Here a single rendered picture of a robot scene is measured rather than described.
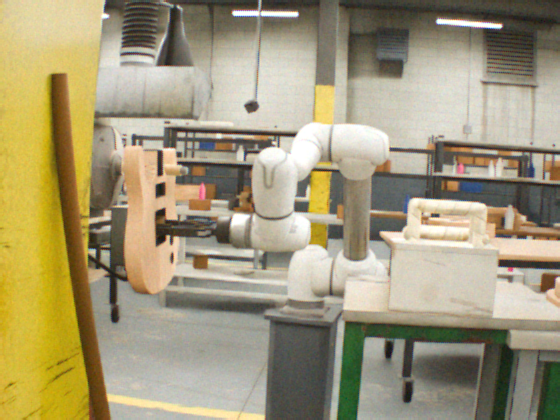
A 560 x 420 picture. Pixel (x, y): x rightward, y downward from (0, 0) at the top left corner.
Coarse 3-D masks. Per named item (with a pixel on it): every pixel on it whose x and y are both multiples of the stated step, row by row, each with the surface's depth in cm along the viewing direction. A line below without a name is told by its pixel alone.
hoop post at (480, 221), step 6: (486, 210) 143; (480, 216) 143; (486, 216) 143; (474, 222) 144; (480, 222) 143; (486, 222) 144; (474, 228) 144; (480, 228) 143; (474, 234) 144; (480, 234) 143; (474, 240) 144; (480, 240) 143; (474, 246) 144; (480, 246) 143
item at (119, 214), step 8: (112, 208) 195; (120, 208) 195; (112, 216) 195; (120, 216) 195; (112, 224) 195; (120, 224) 195; (112, 232) 195; (120, 232) 195; (112, 240) 196; (120, 240) 195; (112, 248) 196; (120, 248) 195; (88, 256) 195; (112, 256) 196; (120, 256) 195; (104, 264) 198; (112, 264) 196; (120, 264) 196; (112, 272) 198; (128, 280) 200
